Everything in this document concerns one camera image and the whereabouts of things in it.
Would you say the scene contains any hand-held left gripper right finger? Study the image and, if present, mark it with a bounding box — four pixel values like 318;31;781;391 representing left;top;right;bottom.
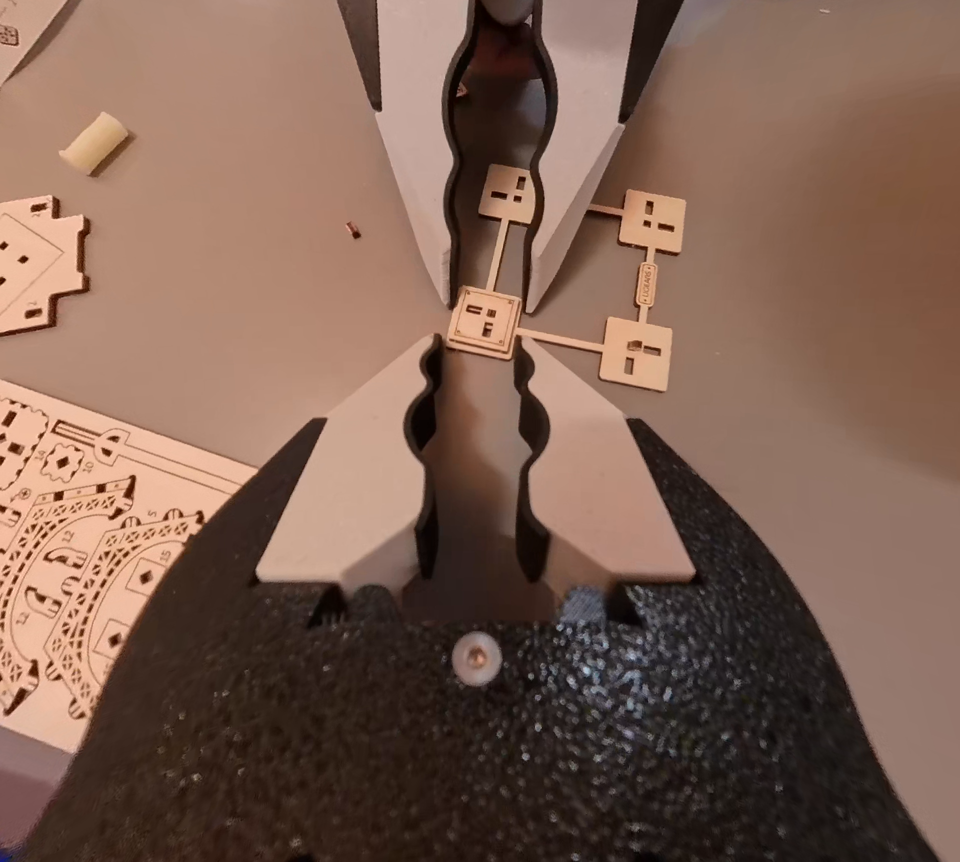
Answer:
513;335;699;589

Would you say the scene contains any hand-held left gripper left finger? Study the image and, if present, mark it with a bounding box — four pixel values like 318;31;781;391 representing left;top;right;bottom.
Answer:
255;333;444;595

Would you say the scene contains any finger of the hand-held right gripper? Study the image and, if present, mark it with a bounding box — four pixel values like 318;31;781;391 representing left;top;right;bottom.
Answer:
371;0;483;313
523;0;651;314

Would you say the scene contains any wooden frame with four squares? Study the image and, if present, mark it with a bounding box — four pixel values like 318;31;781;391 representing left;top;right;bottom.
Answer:
447;163;689;394

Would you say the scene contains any laser-cut wooden puzzle sheet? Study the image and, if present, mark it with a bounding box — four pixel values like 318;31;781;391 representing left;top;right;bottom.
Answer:
0;378;261;754

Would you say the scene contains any pale wax cylinder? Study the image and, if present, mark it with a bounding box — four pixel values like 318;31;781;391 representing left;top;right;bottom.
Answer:
58;112;131;178

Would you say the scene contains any cross-shaped wooden panel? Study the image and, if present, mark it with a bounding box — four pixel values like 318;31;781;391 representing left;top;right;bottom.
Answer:
0;194;91;338

